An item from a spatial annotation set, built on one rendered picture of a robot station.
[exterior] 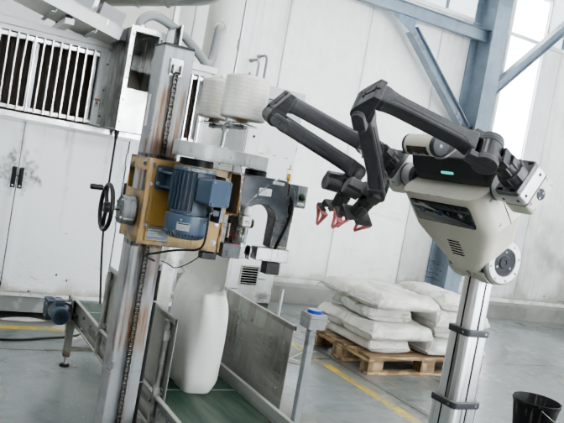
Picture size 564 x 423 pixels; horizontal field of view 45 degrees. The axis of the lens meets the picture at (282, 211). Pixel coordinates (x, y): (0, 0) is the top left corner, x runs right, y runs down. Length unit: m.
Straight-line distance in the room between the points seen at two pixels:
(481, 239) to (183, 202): 0.99
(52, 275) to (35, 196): 0.59
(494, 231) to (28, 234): 3.70
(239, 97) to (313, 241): 5.24
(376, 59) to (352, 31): 0.43
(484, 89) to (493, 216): 6.19
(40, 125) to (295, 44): 3.14
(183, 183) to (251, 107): 0.35
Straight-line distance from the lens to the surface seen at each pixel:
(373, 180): 2.26
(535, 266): 9.88
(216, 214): 2.40
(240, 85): 2.43
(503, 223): 2.28
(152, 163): 2.50
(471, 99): 8.61
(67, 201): 5.24
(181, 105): 2.60
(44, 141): 5.17
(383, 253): 8.13
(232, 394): 3.10
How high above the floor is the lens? 1.36
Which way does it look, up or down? 3 degrees down
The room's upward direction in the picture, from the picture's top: 10 degrees clockwise
